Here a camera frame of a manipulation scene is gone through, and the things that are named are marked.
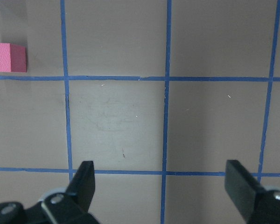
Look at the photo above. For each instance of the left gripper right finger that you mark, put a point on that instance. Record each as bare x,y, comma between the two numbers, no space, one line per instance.
256,204

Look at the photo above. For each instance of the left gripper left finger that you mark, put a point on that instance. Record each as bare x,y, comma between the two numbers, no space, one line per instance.
72,205

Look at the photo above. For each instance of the pink foam block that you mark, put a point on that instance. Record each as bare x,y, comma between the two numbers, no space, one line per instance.
12,58

